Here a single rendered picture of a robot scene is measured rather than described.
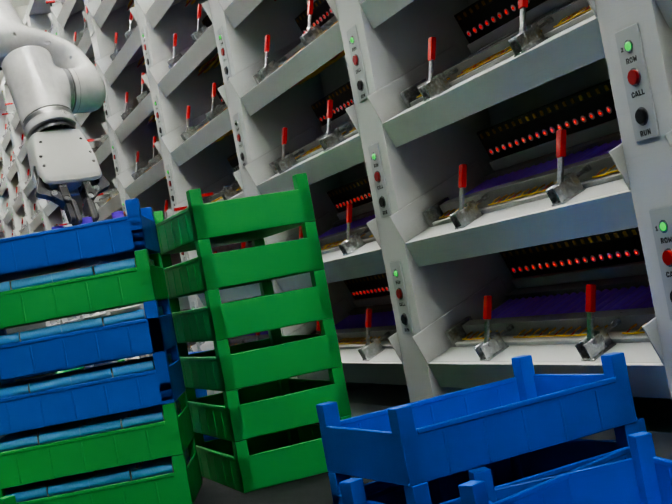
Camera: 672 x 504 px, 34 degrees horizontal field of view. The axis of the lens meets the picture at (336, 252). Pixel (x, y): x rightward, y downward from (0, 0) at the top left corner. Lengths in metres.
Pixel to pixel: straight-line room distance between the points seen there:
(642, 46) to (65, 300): 0.95
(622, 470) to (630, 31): 0.47
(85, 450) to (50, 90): 0.58
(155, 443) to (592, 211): 0.77
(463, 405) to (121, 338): 0.59
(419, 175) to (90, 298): 0.56
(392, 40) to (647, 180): 0.72
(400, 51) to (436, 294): 0.40
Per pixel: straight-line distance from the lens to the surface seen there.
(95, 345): 1.75
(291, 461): 1.79
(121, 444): 1.76
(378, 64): 1.84
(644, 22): 1.24
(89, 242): 1.75
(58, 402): 1.76
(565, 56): 1.38
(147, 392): 1.74
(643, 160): 1.26
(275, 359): 1.77
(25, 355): 1.77
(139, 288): 1.74
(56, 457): 1.78
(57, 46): 2.01
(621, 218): 1.32
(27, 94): 1.89
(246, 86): 2.50
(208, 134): 2.79
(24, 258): 1.77
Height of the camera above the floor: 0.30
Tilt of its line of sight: 1 degrees up
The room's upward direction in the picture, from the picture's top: 11 degrees counter-clockwise
